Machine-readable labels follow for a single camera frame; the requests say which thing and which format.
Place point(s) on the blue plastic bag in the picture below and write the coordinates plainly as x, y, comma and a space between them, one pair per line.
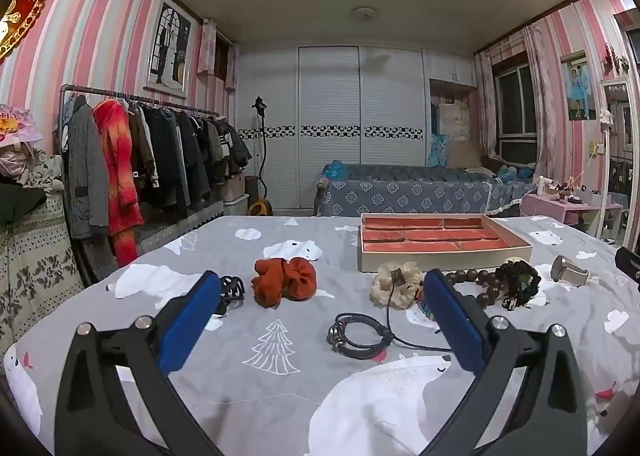
336, 170

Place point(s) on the orange fabric scrunchie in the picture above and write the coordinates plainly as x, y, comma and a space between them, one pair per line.
280, 283

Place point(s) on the dark framed window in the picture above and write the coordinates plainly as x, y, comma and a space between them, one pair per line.
515, 111

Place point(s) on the red gold wall ornament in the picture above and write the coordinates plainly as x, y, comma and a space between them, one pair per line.
25, 11

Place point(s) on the wall poster of couple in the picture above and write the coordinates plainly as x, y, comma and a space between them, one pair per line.
580, 86

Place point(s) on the white sliding door wardrobe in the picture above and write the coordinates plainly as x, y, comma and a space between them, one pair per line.
330, 101

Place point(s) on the dark green scrunchie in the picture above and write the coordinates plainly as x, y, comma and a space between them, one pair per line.
525, 268

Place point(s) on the small black hair claw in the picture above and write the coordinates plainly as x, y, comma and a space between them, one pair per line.
231, 286

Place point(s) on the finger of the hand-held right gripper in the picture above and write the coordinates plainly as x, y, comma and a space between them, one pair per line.
629, 263

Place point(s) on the black garment steamer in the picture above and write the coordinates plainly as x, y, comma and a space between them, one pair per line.
261, 156

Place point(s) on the round ceiling lamp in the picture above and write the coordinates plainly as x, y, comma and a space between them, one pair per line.
364, 14

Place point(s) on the sofa with blue patterned cover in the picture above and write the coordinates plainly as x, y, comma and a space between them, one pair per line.
400, 191

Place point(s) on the pink desk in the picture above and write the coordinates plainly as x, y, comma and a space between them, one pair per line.
550, 203

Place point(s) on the blue patterned bag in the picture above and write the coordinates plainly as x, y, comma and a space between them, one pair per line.
439, 150

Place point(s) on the pile of clothes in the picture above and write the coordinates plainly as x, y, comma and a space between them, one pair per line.
30, 166

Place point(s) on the grey polar bear bedsheet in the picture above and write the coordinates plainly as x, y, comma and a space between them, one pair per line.
280, 386

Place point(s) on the white overhead cabinet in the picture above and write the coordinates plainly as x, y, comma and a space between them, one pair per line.
450, 69

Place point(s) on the framed wedding photo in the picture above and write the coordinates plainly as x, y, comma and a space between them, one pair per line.
169, 49

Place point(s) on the floral patterned cloth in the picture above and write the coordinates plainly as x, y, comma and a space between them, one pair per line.
35, 261

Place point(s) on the cream box tray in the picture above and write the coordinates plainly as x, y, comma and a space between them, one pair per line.
440, 261

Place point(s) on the white storage box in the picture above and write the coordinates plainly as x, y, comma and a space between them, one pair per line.
235, 196

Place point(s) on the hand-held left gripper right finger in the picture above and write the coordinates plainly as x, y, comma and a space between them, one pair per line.
452, 321

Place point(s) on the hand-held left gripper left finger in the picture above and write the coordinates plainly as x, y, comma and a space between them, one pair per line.
187, 326

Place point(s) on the pink patterned curtain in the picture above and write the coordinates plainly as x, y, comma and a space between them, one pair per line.
485, 106
540, 101

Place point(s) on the white framed standing mirror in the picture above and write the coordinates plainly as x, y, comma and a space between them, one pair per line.
607, 161

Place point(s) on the row of hanging clothes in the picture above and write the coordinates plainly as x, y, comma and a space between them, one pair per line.
120, 161

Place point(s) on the cream fabric scrunchie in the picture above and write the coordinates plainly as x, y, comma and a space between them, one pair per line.
385, 286

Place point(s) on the metal clothes rack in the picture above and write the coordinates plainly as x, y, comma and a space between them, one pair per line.
150, 104

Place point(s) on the colourful flower hair claw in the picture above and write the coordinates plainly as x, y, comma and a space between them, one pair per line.
425, 308

